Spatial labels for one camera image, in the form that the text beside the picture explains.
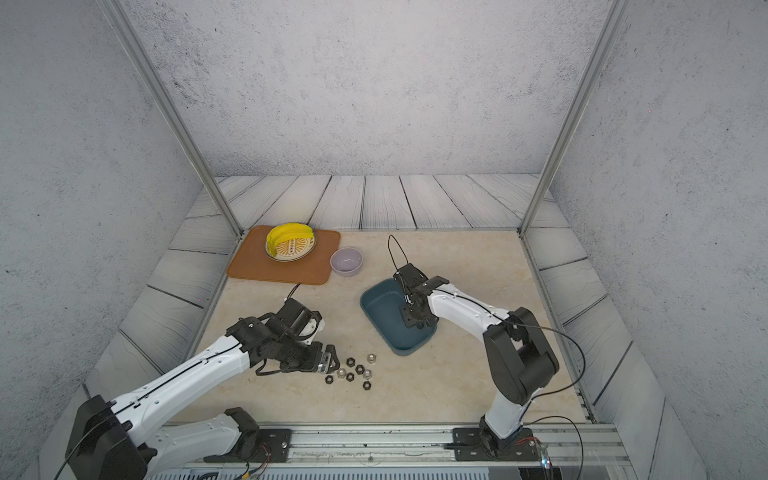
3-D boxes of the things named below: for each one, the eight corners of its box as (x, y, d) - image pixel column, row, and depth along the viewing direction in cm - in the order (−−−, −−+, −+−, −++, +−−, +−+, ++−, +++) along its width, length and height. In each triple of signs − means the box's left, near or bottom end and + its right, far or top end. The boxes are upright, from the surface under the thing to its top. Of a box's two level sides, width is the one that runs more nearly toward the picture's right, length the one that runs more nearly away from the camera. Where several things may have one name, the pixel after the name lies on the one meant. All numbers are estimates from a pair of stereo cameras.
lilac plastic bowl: (330, 279, 108) (328, 269, 104) (334, 256, 115) (332, 246, 111) (361, 279, 108) (360, 269, 104) (363, 256, 115) (362, 246, 111)
